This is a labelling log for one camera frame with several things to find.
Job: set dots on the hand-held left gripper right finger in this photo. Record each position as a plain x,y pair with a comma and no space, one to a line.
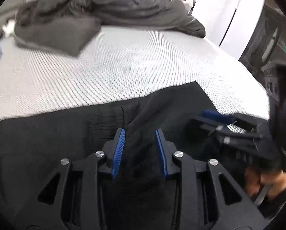
160,153

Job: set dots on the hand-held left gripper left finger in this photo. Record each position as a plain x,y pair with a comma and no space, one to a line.
119,151

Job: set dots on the beige upholstered headboard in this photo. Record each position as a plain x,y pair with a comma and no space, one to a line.
4,16

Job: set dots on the dark grey duvet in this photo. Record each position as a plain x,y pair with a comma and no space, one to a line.
133,9

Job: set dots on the white wardrobe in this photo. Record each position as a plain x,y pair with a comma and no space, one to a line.
241,16

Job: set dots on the black pants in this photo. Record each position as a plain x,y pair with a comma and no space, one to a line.
61,143

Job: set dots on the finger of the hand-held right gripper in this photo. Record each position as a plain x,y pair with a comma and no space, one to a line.
219,134
216,116

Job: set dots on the person's right hand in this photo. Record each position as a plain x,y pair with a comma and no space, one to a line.
269,184

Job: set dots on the dark cabinet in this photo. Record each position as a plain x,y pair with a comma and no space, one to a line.
260,40

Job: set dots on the white honeycomb mattress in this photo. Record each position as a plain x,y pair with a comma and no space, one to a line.
133,64

